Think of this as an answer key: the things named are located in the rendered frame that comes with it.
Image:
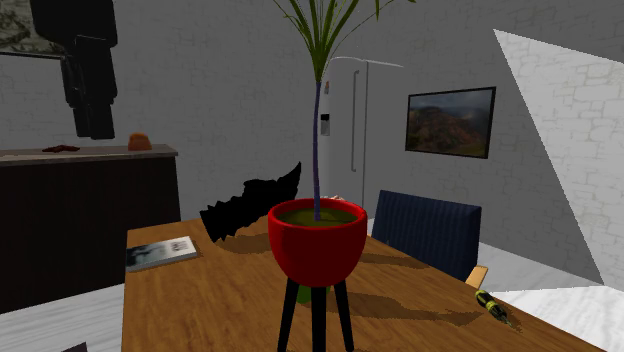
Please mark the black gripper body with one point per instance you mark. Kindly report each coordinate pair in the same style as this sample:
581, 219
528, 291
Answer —
92, 73

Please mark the dark red flat object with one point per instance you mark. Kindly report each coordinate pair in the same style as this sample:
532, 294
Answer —
61, 148

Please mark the orange object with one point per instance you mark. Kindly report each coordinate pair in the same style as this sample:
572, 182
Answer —
140, 142

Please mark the dark cabinet with grey top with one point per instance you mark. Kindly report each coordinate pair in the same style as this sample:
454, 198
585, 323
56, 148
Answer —
88, 219

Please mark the grey book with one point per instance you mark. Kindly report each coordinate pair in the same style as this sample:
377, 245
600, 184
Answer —
161, 252

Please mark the black jagged object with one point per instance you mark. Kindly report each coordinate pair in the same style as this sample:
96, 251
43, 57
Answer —
253, 202

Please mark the grey refrigerator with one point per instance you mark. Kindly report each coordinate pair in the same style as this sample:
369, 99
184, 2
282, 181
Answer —
343, 136

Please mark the wooden table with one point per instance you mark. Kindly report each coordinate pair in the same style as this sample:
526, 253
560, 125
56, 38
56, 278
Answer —
209, 307

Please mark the potted plant in red pot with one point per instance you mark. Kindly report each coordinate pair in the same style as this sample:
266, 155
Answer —
317, 251

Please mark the green object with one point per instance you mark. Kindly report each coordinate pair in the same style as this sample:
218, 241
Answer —
304, 295

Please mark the dark blue chair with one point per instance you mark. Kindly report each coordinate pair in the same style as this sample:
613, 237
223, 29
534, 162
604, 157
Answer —
429, 234

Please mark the yellow and black screwdriver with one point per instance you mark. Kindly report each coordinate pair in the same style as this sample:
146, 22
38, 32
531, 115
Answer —
489, 302

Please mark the pale mottled wall picture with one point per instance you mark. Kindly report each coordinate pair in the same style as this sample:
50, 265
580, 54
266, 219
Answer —
12, 29

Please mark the landscape wall picture black frame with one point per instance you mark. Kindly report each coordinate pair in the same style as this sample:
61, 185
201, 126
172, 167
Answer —
451, 123

